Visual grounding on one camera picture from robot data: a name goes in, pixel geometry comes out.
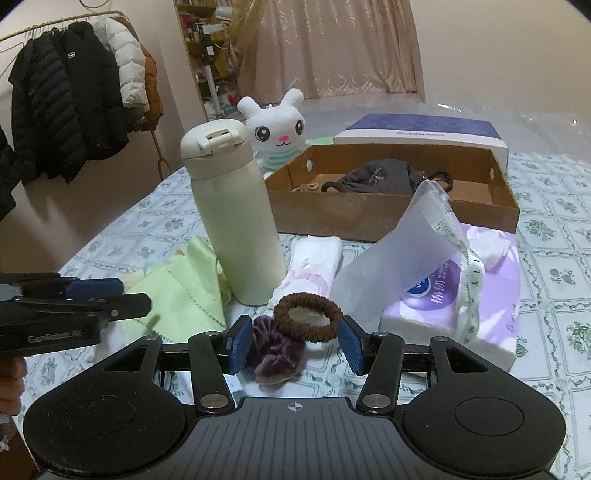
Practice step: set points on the person's left hand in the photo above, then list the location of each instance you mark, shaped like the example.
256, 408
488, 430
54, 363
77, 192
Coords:
11, 381

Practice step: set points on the cream thermos bottle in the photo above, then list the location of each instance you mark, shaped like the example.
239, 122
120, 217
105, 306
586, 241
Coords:
235, 217

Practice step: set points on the brown jacket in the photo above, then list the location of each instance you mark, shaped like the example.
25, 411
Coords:
154, 92

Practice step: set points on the dark garment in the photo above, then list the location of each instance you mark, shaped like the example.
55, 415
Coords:
5, 180

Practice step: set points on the metal coat rack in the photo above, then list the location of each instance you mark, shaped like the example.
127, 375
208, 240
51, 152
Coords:
14, 35

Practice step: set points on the pale green container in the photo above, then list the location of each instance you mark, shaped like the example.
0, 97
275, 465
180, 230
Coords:
323, 140

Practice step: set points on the brown cardboard box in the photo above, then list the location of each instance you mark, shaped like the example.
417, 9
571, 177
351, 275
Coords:
332, 214

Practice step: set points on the brown scrunchie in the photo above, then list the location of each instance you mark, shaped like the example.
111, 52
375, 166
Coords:
304, 300

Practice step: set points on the cluttered bookshelf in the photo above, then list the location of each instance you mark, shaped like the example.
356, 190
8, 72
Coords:
207, 37

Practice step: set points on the white bunny plush toy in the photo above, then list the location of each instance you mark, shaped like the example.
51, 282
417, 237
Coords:
277, 131

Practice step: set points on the blue and white box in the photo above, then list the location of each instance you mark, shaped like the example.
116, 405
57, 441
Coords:
415, 131

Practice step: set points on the small beige item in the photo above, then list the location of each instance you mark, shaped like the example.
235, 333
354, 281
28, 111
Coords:
308, 187

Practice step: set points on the beige curtain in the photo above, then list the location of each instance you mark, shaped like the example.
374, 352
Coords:
332, 46

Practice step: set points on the white folded cloth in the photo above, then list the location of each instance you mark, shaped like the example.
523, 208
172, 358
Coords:
314, 263

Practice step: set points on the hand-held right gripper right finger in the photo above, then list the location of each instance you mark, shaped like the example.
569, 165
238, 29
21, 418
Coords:
352, 346

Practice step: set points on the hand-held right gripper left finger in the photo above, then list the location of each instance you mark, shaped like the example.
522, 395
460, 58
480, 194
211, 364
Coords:
239, 346

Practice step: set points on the purple velvet scrunchie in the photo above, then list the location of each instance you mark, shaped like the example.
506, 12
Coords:
273, 356

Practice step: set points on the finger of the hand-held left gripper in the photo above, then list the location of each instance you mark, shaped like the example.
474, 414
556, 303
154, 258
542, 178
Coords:
94, 288
124, 305

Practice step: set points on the black puffer jacket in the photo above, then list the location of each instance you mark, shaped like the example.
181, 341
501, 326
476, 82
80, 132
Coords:
99, 101
41, 106

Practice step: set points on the floral tablecloth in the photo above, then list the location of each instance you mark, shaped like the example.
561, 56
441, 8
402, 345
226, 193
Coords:
549, 258

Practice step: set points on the light green cloth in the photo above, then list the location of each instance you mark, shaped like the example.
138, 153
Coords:
184, 290

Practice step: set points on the clear plastic sheet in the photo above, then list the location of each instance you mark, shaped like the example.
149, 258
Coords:
531, 124

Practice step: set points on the purple tissue pack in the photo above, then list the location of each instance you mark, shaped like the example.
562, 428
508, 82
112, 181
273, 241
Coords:
496, 295

